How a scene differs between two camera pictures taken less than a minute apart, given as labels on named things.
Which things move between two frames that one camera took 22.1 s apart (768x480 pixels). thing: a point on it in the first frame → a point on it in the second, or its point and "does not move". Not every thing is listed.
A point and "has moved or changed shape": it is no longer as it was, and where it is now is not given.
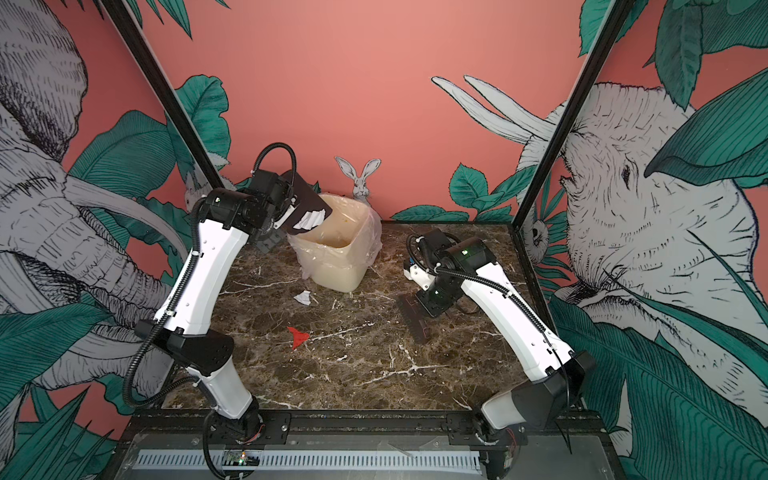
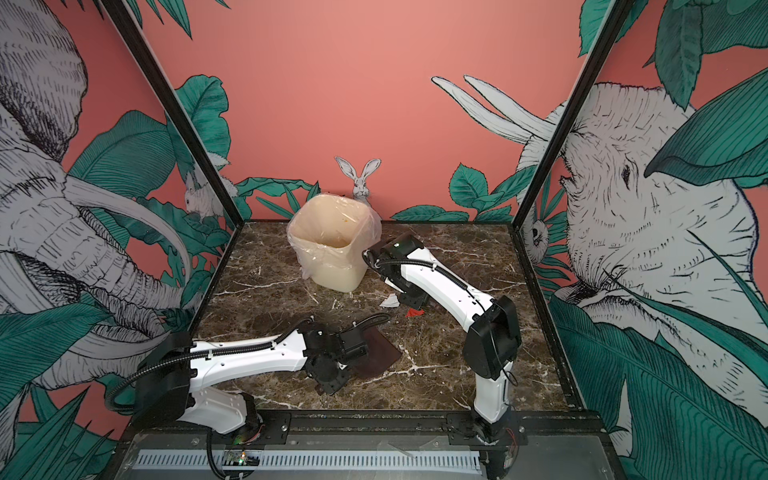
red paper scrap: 298,337 has moved or changed shape
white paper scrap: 304,297 → 391,301
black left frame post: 163,95 does not move
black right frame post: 617,14 does not move
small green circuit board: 241,458 does not move
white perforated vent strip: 317,460 does not move
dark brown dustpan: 309,201 → 382,354
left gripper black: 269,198 → 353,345
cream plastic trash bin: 338,252 does not move
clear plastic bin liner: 350,236 does not move
